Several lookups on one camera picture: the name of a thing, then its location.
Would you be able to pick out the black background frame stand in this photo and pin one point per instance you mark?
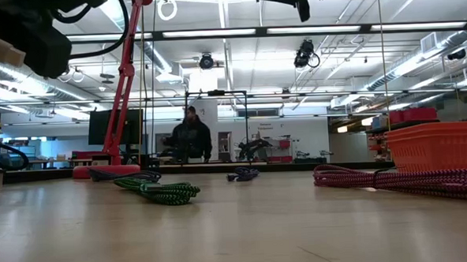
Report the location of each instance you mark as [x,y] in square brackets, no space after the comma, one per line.
[216,93]

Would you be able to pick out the person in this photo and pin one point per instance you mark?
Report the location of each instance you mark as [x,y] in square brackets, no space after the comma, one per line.
[190,137]

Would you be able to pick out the red background crates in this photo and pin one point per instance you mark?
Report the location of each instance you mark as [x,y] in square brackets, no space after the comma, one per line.
[284,144]

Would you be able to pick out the black table edge rail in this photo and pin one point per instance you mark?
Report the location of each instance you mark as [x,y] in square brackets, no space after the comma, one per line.
[290,167]

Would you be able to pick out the black overhead frame bar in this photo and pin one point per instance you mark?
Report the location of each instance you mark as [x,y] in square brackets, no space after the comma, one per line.
[261,32]

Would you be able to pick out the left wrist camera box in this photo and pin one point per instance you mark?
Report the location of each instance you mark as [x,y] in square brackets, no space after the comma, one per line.
[48,52]

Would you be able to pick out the large red storage bin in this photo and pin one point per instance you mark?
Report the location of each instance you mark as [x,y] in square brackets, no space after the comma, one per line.
[420,114]

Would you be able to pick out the orange plastic basket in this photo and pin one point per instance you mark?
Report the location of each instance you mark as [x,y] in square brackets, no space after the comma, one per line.
[439,145]

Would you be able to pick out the black background robot arm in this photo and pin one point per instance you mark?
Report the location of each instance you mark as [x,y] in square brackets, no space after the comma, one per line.
[250,148]

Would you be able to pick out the small red storage bin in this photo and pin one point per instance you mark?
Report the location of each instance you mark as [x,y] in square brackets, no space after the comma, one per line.
[396,117]

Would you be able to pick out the black monitor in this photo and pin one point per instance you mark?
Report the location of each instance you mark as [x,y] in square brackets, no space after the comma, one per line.
[97,127]

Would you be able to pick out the silver air duct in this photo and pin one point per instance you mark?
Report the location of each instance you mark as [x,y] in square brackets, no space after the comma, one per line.
[18,79]
[450,40]

